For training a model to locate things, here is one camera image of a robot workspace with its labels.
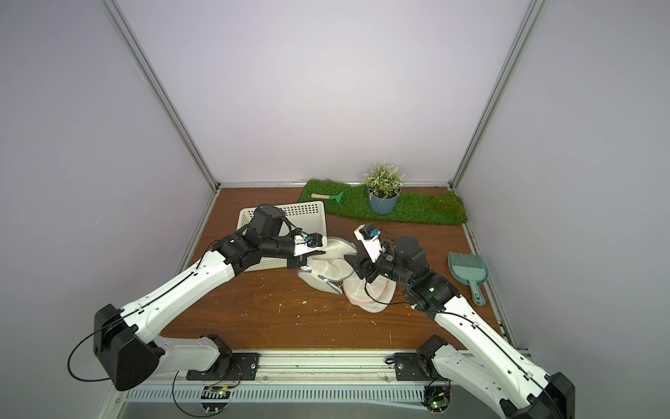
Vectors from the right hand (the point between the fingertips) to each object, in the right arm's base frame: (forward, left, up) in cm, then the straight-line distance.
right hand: (353, 245), depth 69 cm
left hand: (0, +8, -2) cm, 8 cm away
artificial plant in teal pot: (+33, -11, -9) cm, 36 cm away
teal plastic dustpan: (+7, -42, -27) cm, 50 cm away
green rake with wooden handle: (+38, +7, -22) cm, 45 cm away
